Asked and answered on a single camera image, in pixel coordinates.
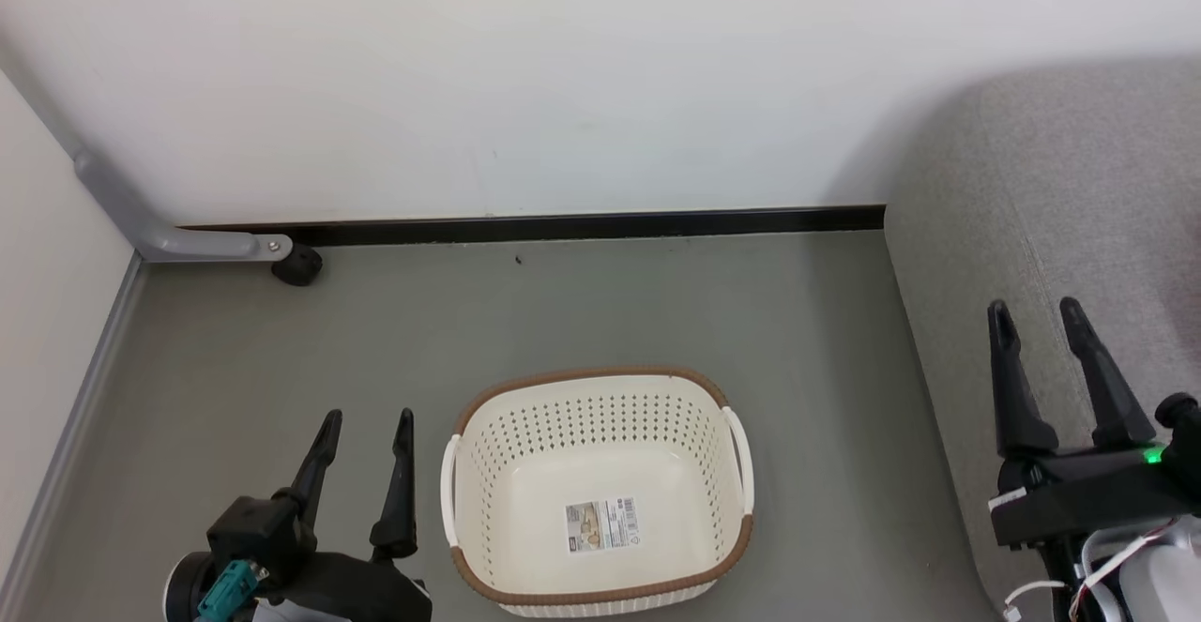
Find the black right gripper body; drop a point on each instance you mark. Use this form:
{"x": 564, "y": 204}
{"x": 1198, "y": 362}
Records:
{"x": 1088, "y": 495}

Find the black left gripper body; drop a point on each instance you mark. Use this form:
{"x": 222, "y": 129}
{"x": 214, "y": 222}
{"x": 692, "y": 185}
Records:
{"x": 347, "y": 589}

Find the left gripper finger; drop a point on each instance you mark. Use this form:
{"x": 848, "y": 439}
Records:
{"x": 317, "y": 462}
{"x": 399, "y": 500}

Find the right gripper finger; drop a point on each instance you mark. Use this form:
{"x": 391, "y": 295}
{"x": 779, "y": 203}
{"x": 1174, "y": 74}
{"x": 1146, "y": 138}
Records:
{"x": 1107, "y": 387}
{"x": 1015, "y": 397}

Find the cream laundry basket brown rim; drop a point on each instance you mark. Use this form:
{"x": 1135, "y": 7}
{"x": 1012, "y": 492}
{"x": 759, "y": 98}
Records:
{"x": 600, "y": 462}

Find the black round foot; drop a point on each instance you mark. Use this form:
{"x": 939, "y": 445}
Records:
{"x": 297, "y": 265}

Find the printed label sticker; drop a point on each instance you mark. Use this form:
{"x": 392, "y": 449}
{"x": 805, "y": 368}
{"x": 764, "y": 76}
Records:
{"x": 602, "y": 523}

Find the grey fabric sofa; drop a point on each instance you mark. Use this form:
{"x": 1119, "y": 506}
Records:
{"x": 1051, "y": 181}

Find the grey floor skirting strip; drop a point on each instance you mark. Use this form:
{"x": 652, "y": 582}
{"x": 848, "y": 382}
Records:
{"x": 75, "y": 425}

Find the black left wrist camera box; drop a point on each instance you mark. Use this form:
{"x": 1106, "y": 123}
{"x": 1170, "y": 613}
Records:
{"x": 253, "y": 528}

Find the grey metal frame leg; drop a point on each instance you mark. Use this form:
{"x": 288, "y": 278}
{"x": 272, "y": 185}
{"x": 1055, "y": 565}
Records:
{"x": 178, "y": 242}

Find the black wall baseboard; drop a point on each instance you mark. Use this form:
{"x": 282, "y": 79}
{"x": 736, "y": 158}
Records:
{"x": 563, "y": 226}

